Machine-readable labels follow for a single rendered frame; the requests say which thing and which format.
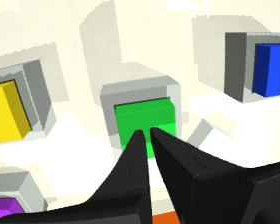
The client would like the blue button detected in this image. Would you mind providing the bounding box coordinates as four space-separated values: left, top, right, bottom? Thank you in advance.
224 31 280 104

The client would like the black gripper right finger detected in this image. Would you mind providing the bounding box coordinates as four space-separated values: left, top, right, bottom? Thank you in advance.
149 127 280 224

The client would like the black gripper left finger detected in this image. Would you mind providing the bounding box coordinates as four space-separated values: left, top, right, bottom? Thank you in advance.
0 129 153 224

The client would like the green button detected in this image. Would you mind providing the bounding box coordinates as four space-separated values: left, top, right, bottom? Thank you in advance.
100 76 181 163

